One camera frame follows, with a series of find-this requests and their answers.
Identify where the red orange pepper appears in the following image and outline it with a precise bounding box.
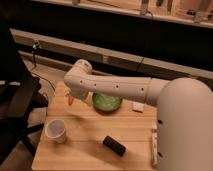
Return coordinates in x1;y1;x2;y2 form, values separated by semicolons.
68;96;74;106

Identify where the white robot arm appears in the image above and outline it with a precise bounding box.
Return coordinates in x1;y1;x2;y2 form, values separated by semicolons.
64;59;213;171

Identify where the green ceramic bowl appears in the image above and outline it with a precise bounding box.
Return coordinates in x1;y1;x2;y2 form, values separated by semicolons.
92;93;122;112

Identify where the white paper cup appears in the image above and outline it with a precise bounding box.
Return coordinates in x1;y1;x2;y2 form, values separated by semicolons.
45;119;66;143

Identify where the white sponge block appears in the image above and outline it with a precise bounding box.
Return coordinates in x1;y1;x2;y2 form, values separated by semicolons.
132;102;144;113

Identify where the black mobile phone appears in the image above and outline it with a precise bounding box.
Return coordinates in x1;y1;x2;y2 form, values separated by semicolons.
103;136;126;156

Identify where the black office chair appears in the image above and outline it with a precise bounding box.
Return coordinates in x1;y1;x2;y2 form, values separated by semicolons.
0;13;48;165

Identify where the white tube bottle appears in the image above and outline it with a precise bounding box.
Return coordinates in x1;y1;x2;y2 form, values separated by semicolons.
151;126;157;168

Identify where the black floor cable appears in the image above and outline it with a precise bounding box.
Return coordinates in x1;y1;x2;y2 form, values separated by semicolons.
21;54;56;91

